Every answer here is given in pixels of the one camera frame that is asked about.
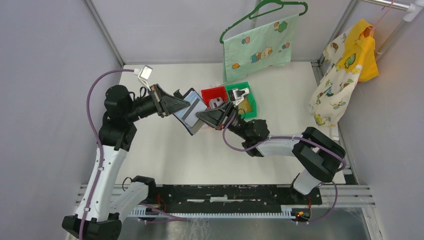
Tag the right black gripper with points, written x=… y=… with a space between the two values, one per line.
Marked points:
x=213 y=118

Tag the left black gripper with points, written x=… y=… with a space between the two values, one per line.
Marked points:
x=167 y=104

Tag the black leather card holder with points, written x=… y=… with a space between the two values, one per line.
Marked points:
x=190 y=96

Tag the white striped credit card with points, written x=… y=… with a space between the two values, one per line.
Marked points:
x=189 y=117

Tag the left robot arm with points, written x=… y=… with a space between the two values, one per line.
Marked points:
x=98 y=217

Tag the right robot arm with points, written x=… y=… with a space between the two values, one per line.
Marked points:
x=320 y=156

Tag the white card stack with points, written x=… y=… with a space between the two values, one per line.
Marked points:
x=215 y=102

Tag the gold card stack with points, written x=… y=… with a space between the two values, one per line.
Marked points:
x=245 y=107

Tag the red plastic bin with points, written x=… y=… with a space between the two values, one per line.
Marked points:
x=214 y=93

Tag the green plastic bin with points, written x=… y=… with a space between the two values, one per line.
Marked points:
x=250 y=97

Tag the light green printed cloth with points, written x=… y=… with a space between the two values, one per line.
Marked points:
x=259 y=48

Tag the white printed garment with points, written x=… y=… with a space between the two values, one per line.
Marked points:
x=329 y=101

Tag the green clothes hanger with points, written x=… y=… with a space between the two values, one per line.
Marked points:
x=255 y=13

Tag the yellow garment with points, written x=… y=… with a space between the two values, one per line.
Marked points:
x=359 y=52

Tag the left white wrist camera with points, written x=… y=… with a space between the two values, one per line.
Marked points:
x=143 y=75

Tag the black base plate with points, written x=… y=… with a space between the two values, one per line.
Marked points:
x=229 y=199

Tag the white slotted cable duct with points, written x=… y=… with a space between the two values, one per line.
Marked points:
x=144 y=212

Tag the metal hanging rail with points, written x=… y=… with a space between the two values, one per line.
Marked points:
x=396 y=16

